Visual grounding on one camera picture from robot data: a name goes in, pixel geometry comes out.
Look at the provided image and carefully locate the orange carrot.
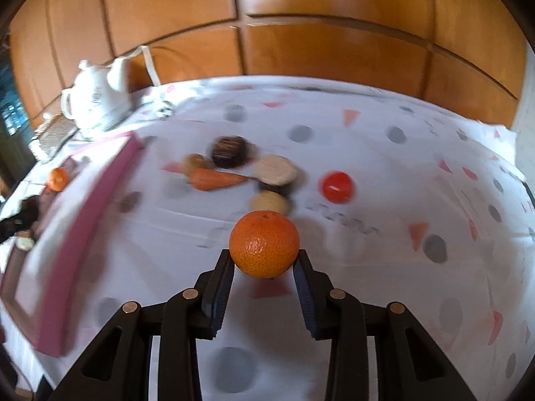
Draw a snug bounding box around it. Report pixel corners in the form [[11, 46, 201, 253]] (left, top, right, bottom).
[[189, 168, 249, 193]]

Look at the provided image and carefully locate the pink tray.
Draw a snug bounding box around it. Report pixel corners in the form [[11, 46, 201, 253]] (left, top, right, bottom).
[[0, 131, 145, 358]]

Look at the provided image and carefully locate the white power cable with plug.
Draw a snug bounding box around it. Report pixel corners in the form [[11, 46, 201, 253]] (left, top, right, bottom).
[[125, 44, 176, 118]]

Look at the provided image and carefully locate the white patterned tablecloth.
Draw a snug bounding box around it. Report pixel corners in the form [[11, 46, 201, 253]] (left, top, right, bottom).
[[0, 76, 535, 401]]

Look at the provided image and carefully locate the small brown round fruit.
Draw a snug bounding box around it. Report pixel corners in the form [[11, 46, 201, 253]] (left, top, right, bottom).
[[184, 153, 214, 176]]

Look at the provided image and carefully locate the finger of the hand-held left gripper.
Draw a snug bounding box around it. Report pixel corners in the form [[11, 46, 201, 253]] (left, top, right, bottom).
[[0, 195, 40, 243]]

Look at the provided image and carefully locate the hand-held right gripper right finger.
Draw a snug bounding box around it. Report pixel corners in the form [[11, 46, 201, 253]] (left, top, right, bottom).
[[293, 249, 477, 401]]

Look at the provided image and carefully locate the red tomato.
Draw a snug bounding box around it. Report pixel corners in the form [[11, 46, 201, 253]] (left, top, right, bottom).
[[321, 170, 356, 205]]

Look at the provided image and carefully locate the silver patterned tissue box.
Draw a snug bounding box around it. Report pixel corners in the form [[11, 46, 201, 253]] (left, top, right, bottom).
[[29, 113, 80, 163]]

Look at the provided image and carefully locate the orange tangerine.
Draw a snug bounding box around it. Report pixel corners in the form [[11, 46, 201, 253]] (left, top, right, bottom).
[[229, 211, 301, 279], [46, 167, 70, 193]]

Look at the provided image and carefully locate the glass door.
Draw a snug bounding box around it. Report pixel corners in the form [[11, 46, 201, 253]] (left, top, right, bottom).
[[0, 29, 34, 168]]

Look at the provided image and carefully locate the yellowish round fruit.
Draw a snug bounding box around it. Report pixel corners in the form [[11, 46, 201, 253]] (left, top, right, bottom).
[[250, 190, 291, 218]]

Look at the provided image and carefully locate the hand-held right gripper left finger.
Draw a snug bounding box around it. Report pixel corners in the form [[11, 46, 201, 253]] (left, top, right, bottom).
[[49, 250, 237, 401]]

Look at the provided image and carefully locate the white ceramic electric kettle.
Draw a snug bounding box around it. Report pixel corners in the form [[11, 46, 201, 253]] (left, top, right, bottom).
[[61, 56, 132, 132]]

